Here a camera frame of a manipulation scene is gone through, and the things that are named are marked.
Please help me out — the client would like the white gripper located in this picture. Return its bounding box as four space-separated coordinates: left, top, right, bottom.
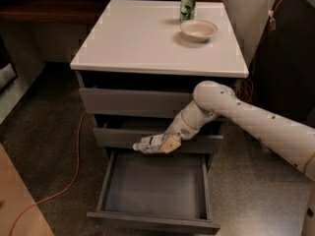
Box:
160 114 199 153

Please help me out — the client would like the clear blue plastic bottle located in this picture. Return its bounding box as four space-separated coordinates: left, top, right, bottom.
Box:
133 134 169 154

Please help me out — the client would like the grey bottom drawer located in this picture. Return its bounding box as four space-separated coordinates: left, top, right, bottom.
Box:
87 149 221 236

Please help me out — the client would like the grey drawer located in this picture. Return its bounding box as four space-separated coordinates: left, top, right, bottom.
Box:
79 88 193 118
94 116 224 154
87 149 221 236

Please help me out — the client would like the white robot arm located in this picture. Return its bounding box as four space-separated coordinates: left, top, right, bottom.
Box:
161 81 315 180

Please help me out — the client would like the grey middle drawer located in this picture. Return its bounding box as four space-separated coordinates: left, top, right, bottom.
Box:
94 116 224 154

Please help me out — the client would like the white top drawer cabinet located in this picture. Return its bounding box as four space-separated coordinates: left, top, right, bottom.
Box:
69 0 250 169

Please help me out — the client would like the grey top drawer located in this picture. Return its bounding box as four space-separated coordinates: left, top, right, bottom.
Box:
79 88 193 118

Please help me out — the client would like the white paper bowl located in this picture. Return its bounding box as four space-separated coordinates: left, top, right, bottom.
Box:
180 20 218 43

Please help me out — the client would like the green soda can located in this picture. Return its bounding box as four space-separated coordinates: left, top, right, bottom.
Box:
180 0 197 22

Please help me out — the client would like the dark object at left edge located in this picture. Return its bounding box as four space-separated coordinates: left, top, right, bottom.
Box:
0 36 18 91

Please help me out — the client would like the dark wooden shelf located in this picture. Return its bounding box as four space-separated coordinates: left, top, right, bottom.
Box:
0 0 222 26

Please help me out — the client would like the orange extension cable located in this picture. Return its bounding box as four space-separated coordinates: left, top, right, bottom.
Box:
7 0 315 236

